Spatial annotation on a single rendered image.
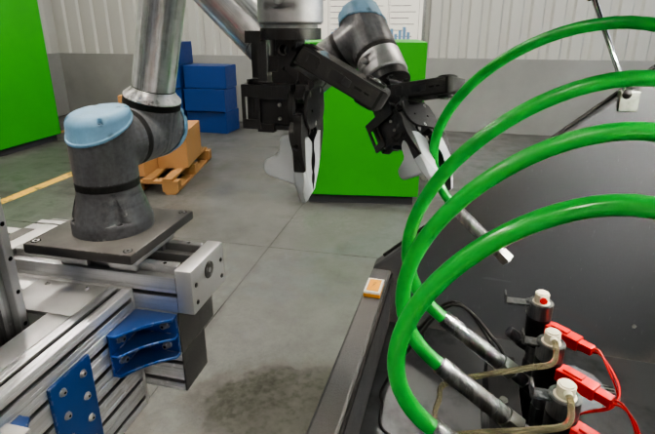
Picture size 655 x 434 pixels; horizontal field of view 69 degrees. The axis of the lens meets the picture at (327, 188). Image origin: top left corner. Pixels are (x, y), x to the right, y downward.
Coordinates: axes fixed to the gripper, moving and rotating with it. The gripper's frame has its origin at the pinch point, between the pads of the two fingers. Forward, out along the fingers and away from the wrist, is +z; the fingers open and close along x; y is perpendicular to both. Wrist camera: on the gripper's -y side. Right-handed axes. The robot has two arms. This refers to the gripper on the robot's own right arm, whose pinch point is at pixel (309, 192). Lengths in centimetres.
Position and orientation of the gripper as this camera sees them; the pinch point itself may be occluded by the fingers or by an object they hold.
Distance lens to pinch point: 61.5
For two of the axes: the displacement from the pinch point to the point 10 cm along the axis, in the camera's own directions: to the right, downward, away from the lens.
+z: 0.0, 9.5, 3.2
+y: -9.6, -0.9, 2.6
